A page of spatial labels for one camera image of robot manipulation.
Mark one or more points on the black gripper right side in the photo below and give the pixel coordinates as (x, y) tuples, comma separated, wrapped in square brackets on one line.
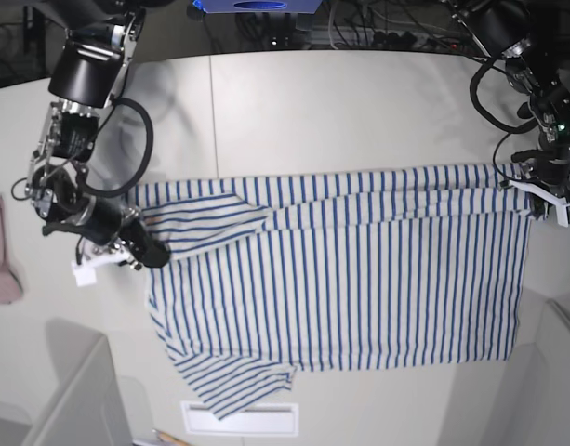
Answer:
[(106, 222)]

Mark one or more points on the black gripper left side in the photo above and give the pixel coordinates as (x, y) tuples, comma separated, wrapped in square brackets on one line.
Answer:
[(546, 166)]

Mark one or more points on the blue white striped T-shirt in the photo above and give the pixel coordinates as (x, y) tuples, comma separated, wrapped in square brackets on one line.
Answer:
[(271, 276)]

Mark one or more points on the grey bin left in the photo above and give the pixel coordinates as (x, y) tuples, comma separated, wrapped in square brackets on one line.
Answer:
[(59, 385)]

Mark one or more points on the grey bin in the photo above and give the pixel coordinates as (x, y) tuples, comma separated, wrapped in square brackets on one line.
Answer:
[(59, 385), (522, 401)]

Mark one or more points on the grey bin right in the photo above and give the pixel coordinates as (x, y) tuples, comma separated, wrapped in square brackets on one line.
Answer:
[(522, 401)]

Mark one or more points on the white rectangular tray slot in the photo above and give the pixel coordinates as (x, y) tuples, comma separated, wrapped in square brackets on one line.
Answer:
[(266, 420)]

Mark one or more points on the black power strip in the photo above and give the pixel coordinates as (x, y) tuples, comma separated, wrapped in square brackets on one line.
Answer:
[(407, 41)]

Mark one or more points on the blue box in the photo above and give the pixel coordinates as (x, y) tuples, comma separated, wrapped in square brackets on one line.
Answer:
[(267, 6)]

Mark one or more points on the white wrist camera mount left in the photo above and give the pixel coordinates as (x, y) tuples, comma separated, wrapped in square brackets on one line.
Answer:
[(561, 205)]

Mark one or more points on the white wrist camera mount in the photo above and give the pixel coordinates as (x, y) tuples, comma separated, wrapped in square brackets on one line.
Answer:
[(561, 205), (85, 270)]

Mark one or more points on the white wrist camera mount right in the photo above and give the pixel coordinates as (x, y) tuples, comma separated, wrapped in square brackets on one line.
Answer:
[(85, 270)]

